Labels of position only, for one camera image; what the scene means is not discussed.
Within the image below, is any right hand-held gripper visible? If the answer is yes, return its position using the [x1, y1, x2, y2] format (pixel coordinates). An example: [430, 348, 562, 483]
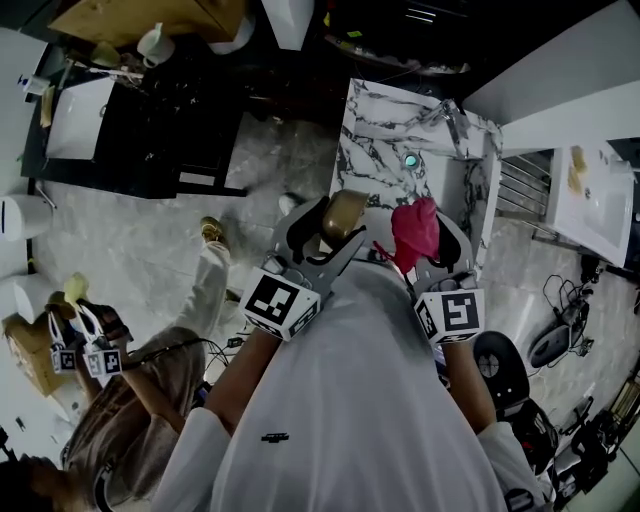
[410, 214, 486, 346]

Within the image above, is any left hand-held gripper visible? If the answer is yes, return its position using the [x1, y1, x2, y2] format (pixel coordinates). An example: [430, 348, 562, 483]
[239, 195, 368, 343]

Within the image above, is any pink cloth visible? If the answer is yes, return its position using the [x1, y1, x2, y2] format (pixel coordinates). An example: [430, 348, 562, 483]
[372, 196, 441, 276]

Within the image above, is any brown bowl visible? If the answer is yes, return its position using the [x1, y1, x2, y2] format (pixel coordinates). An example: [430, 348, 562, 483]
[319, 188, 370, 257]

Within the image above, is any person's right forearm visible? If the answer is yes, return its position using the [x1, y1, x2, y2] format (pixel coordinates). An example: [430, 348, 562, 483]
[442, 342, 499, 434]

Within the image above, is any person's left forearm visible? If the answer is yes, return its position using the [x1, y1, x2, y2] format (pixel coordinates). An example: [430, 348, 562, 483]
[204, 327, 281, 436]

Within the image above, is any yellow sponge cloth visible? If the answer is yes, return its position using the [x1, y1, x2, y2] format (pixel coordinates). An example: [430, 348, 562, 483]
[567, 144, 590, 197]

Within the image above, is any metal rack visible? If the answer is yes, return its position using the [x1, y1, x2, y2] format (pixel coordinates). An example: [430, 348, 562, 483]
[494, 148, 559, 241]

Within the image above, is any marble sink basin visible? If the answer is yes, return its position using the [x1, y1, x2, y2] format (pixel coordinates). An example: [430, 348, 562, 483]
[329, 77, 504, 266]

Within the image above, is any black oval device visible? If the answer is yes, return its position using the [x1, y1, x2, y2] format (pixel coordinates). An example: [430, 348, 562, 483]
[528, 322, 572, 370]

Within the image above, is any person's white shirt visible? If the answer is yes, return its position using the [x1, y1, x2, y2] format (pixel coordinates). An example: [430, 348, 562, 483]
[149, 259, 549, 512]

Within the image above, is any white rectangular washbasin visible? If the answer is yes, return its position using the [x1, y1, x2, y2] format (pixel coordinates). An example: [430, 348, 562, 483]
[544, 139, 637, 269]

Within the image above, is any black marble vanity cabinet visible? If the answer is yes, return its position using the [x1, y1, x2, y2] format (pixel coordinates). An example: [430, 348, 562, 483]
[22, 47, 251, 199]

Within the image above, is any white paper roll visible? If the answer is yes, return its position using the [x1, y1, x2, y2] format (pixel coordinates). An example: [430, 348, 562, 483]
[207, 14, 257, 56]

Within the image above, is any white panel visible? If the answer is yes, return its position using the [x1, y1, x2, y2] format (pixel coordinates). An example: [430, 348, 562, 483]
[259, 0, 316, 52]

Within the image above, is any white cup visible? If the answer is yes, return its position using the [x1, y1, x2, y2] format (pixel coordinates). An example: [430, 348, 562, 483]
[136, 22, 176, 69]

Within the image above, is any small white washbasin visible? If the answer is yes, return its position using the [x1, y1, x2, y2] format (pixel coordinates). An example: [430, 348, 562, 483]
[44, 77, 117, 161]

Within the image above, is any large brown box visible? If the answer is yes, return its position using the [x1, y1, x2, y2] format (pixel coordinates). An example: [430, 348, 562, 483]
[47, 0, 251, 49]

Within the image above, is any white round bin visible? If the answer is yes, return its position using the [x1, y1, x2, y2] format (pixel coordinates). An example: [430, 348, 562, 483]
[0, 194, 55, 244]

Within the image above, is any white cylinder container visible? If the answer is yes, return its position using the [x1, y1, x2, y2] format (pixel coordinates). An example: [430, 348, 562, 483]
[0, 272, 56, 326]

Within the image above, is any cardboard box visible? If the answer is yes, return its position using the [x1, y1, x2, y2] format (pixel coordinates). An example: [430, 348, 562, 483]
[2, 309, 76, 397]

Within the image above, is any white soap bottle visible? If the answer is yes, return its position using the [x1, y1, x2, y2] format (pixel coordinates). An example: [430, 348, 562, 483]
[17, 73, 51, 104]

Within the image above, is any bundle of black cables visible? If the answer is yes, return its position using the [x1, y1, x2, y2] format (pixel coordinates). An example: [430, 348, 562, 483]
[542, 254, 601, 359]

